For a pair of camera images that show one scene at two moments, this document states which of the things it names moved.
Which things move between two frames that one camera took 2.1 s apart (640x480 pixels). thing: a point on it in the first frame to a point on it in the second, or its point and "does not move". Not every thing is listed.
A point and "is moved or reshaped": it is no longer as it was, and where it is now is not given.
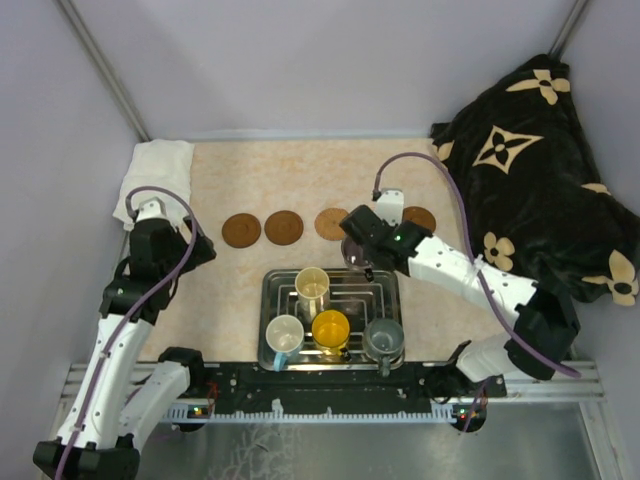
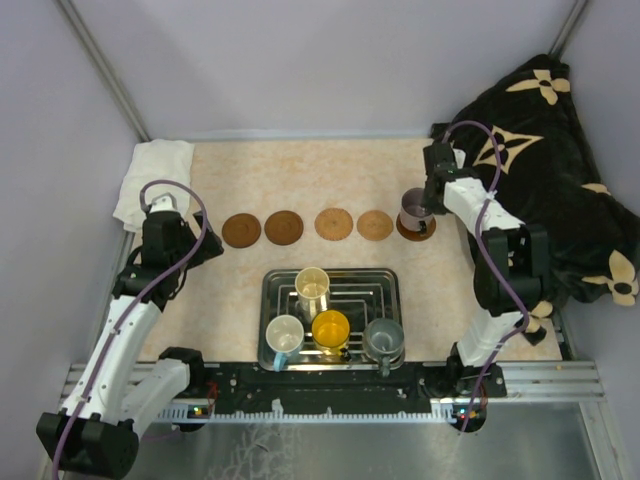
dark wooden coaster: x=420 y=216 is moved or reshaped
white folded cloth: x=157 y=163 does not move
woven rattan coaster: x=327 y=223 does not move
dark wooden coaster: x=283 y=227 does not move
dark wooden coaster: x=241 y=230 does not move
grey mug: x=384 y=344 does not move
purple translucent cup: x=354 y=255 to x=413 y=216
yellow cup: x=330 y=331 does not move
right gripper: x=396 y=224 to x=432 y=207
